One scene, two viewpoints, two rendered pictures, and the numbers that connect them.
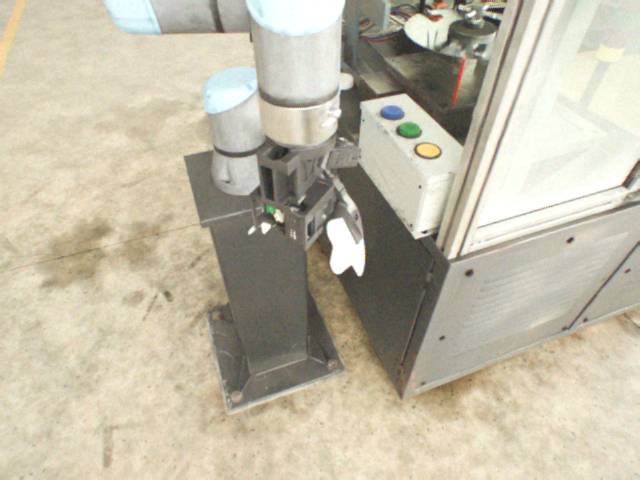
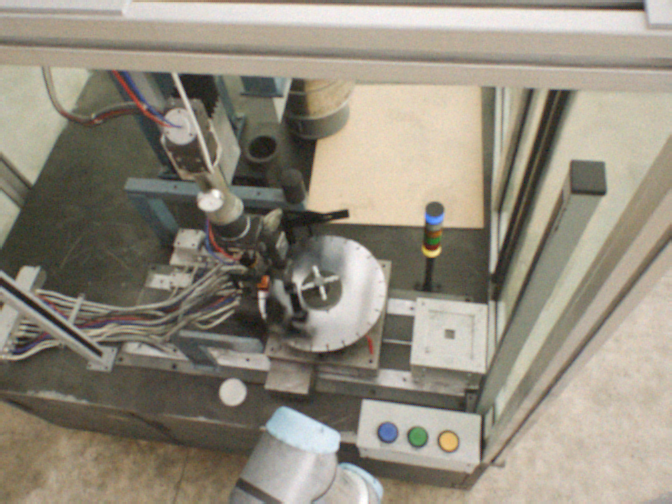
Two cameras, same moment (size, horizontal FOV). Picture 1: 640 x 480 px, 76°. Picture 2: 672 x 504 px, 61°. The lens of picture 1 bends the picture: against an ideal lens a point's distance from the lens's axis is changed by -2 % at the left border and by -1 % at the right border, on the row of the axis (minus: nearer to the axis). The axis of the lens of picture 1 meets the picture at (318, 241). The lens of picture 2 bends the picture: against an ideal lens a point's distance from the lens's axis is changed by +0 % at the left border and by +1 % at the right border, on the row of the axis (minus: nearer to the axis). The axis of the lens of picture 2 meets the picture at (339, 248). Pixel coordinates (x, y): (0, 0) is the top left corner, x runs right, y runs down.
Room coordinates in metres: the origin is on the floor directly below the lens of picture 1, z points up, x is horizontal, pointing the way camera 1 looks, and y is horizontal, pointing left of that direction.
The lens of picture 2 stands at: (0.61, 0.09, 2.27)
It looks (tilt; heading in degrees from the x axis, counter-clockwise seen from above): 60 degrees down; 309
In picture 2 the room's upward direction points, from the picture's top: 11 degrees counter-clockwise
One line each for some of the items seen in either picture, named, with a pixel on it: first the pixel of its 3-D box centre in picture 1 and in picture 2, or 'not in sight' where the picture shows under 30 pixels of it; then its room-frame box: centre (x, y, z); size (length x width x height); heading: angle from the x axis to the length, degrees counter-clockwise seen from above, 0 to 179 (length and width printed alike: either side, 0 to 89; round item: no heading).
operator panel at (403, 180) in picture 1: (409, 162); (417, 437); (0.71, -0.19, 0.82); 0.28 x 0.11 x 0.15; 20
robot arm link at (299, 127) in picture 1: (302, 111); not in sight; (0.36, 0.02, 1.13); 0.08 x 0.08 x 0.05
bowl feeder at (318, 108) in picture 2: not in sight; (309, 79); (1.52, -1.04, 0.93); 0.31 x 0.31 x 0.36
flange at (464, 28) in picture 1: (473, 25); (321, 288); (1.08, -0.38, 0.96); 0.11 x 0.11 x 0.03
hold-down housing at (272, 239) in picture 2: not in sight; (276, 254); (1.14, -0.33, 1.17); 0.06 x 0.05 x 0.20; 11
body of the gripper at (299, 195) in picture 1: (298, 181); not in sight; (0.36, 0.02, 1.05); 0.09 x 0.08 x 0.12; 150
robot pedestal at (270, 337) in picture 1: (261, 275); not in sight; (0.77, 0.17, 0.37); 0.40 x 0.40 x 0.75; 20
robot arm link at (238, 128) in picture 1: (238, 107); not in sight; (0.77, 0.16, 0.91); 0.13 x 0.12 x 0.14; 92
